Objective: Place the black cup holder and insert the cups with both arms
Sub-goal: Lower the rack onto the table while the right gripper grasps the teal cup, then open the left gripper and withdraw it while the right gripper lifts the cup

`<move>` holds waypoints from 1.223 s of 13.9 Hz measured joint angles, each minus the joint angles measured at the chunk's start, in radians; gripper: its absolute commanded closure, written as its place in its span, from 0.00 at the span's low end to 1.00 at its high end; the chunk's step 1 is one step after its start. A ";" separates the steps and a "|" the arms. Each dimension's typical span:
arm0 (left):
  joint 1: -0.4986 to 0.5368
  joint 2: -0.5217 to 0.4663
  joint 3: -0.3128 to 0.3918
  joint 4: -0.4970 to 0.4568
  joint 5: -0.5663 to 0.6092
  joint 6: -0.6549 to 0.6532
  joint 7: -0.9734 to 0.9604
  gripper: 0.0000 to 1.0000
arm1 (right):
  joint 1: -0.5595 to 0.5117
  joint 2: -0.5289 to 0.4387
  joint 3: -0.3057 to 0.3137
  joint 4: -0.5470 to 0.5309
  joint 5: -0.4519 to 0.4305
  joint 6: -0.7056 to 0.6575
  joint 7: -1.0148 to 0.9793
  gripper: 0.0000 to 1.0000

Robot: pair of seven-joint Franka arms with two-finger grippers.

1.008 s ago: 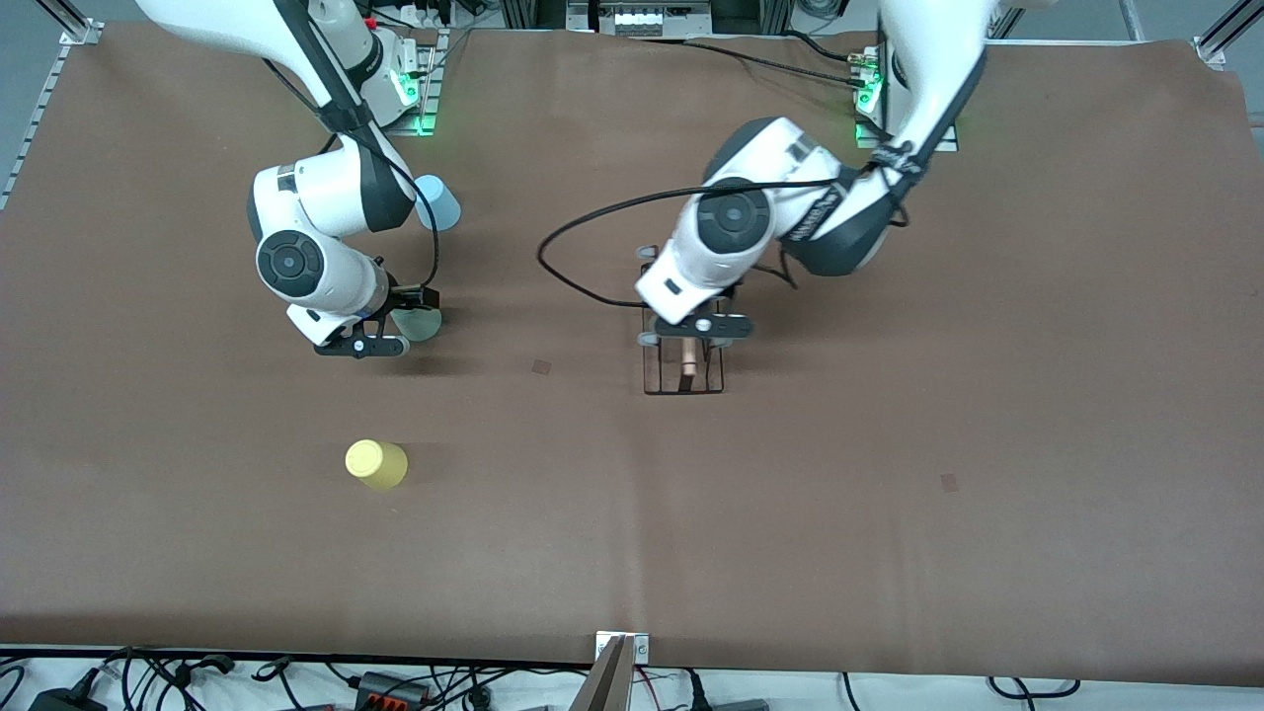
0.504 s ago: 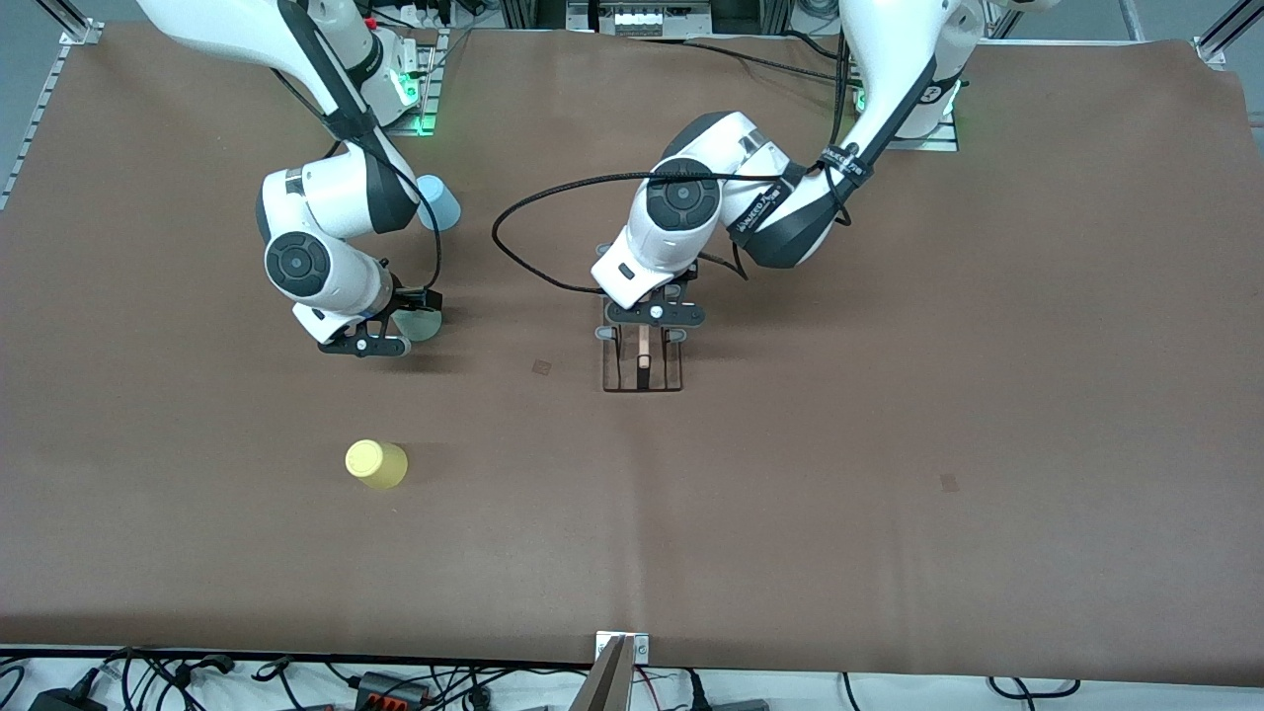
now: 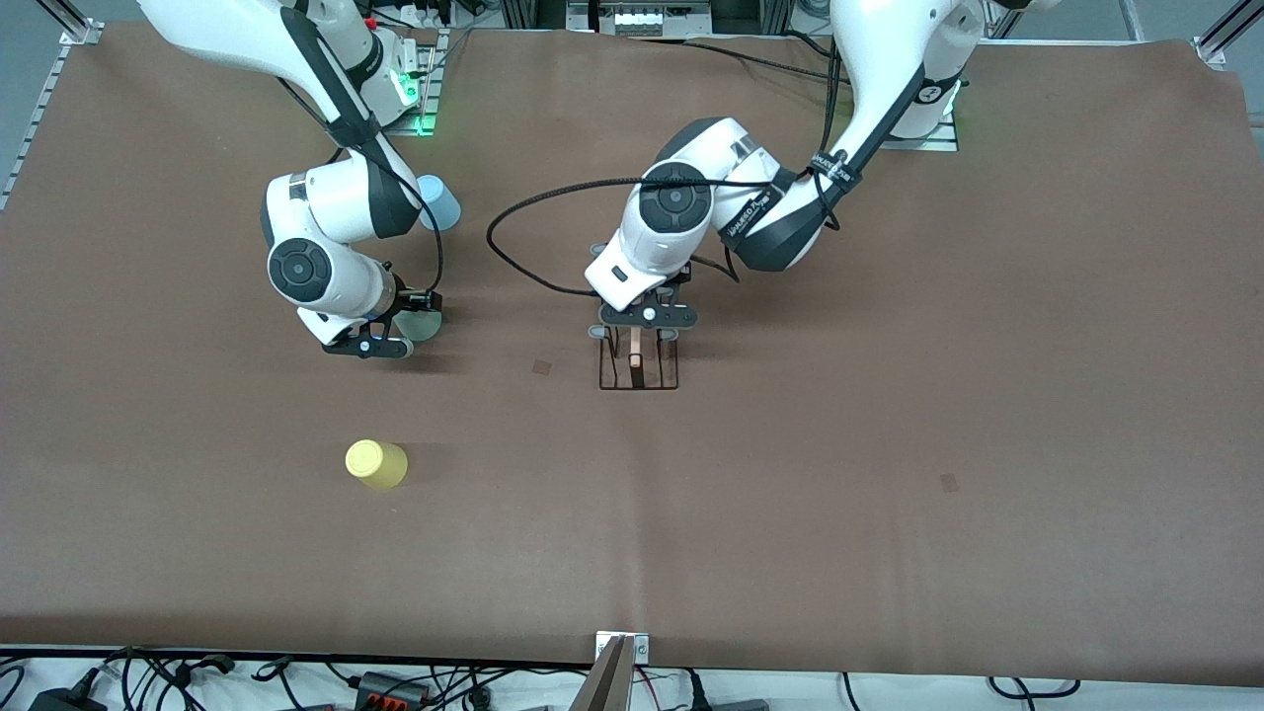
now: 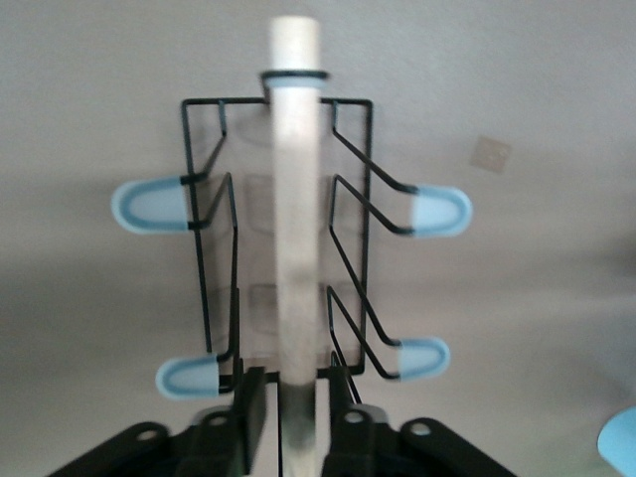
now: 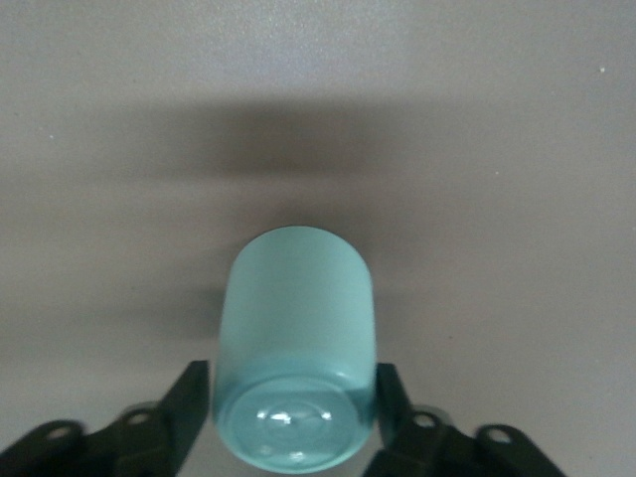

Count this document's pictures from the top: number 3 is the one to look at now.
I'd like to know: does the black wire cup holder rack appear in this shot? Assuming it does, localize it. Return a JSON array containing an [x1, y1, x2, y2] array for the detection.
[[590, 242, 682, 392]]

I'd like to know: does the yellow plastic cup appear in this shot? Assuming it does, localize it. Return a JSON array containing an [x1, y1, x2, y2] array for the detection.
[[345, 439, 409, 490]]

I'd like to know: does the light blue plastic cup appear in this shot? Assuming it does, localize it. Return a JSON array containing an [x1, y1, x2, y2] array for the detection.
[[417, 175, 462, 233]]

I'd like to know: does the white power strip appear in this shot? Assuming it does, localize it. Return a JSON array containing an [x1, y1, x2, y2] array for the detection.
[[375, 0, 465, 31]]

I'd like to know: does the brown table cover sheet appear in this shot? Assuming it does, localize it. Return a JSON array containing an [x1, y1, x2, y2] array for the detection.
[[0, 22, 1264, 687]]

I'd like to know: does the black orange connector box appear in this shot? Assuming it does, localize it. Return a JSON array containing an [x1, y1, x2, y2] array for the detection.
[[355, 671, 433, 708]]

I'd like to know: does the black power adapter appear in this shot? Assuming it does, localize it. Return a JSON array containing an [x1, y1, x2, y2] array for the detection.
[[28, 688, 108, 711]]

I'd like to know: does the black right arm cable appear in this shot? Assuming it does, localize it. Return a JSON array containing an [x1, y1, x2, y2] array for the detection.
[[279, 79, 444, 295]]

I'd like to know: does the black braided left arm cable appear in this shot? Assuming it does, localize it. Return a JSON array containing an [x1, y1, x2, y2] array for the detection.
[[486, 39, 860, 297]]

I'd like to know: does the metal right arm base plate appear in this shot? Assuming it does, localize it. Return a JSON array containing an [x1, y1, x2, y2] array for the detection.
[[375, 28, 442, 136]]

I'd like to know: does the black base power cable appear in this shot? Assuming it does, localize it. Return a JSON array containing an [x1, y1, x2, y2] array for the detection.
[[681, 38, 840, 82]]

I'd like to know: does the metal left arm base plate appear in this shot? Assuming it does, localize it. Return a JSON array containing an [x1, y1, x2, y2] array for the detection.
[[879, 107, 960, 152]]

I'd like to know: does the perforated metal edge rail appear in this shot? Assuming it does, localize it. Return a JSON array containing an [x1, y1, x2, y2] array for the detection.
[[0, 44, 75, 213]]

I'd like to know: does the black plug cable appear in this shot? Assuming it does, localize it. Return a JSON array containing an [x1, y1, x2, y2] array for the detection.
[[99, 647, 238, 711]]

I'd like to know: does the grey camera stand beam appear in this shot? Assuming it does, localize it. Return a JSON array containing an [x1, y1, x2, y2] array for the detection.
[[570, 635, 633, 711]]

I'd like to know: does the black cable loop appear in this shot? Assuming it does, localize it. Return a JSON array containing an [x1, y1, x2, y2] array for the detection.
[[987, 676, 1082, 700]]

